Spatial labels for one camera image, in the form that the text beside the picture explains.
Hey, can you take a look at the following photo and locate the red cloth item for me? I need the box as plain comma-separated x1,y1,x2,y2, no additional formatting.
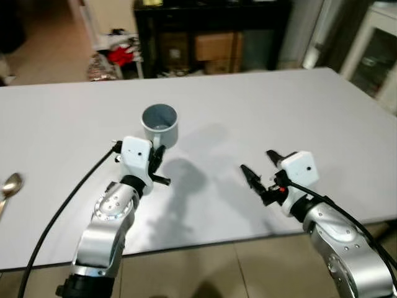
107,45,136,67

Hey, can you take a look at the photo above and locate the white glass door cabinet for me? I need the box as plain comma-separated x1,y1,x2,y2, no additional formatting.
338,0,397,112

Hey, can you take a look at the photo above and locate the patterned fabric bag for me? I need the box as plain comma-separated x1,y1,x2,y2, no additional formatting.
87,55,118,81

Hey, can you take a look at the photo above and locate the white ceramic mug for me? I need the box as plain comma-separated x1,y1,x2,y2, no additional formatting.
141,104,179,150

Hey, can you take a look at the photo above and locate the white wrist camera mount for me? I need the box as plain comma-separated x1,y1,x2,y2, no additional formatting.
275,151,319,218
118,136,154,181

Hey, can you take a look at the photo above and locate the small white rack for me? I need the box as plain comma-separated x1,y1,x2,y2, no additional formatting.
93,28,145,81

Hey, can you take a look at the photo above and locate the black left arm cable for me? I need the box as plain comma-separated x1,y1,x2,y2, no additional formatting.
17,142,122,298

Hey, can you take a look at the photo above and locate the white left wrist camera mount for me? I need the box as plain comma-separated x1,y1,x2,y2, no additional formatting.
118,136,154,181

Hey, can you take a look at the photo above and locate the brown cardboard box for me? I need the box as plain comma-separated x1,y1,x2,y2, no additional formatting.
195,32,244,61

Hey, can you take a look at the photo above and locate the black shelf unit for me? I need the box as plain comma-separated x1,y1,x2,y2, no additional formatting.
133,0,292,78

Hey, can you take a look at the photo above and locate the metal spoon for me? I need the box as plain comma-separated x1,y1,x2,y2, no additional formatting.
0,173,24,218

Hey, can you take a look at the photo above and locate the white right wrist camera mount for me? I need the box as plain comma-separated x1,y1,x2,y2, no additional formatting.
275,151,319,218

